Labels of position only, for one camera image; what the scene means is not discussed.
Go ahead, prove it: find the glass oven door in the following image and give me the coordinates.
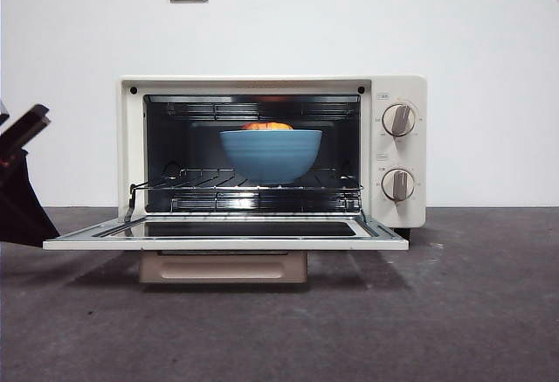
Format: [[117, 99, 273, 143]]
[[42, 214, 411, 252]]

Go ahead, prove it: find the taupe oven door handle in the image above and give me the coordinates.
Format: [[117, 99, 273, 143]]
[[138, 251, 309, 285]]

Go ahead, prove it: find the blue ribbed bowl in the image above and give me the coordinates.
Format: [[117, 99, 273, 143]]
[[218, 129, 323, 185]]

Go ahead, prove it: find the red yellow apple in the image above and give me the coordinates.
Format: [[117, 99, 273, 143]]
[[241, 121, 294, 132]]

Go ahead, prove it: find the cream Toshiba toaster oven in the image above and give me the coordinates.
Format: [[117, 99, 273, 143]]
[[116, 74, 428, 231]]

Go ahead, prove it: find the metal heater guard grille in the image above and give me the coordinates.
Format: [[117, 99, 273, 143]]
[[165, 101, 357, 122], [170, 198, 362, 213]]

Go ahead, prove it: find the small cream timer knob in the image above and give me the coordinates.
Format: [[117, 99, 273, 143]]
[[381, 168, 416, 203]]

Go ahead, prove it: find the large cream temperature knob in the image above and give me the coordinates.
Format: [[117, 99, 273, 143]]
[[382, 102, 417, 138]]

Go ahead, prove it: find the metal wire oven rack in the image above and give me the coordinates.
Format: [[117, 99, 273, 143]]
[[130, 167, 364, 193]]

